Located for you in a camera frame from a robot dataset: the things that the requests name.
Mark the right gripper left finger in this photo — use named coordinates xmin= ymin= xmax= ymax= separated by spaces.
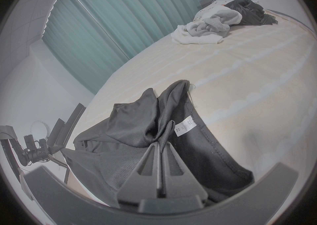
xmin=117 ymin=142 xmax=159 ymax=205

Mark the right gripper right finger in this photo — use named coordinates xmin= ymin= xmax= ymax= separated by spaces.
xmin=160 ymin=142 xmax=208 ymax=206

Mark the black T-shirt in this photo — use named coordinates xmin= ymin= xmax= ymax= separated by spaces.
xmin=61 ymin=79 xmax=255 ymax=210

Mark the bed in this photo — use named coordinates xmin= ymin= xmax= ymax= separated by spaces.
xmin=63 ymin=0 xmax=317 ymax=209

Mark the pile of clothes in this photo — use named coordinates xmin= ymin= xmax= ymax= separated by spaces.
xmin=171 ymin=6 xmax=243 ymax=45

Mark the round white mirror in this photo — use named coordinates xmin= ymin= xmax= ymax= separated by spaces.
xmin=30 ymin=120 xmax=49 ymax=141

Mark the blue-green curtain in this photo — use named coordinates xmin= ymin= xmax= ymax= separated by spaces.
xmin=68 ymin=0 xmax=205 ymax=61
xmin=41 ymin=0 xmax=130 ymax=95

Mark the white printed pillow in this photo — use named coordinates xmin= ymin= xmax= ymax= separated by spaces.
xmin=198 ymin=0 xmax=226 ymax=14

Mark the black shiny garment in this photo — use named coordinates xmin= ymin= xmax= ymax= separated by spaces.
xmin=224 ymin=0 xmax=279 ymax=26

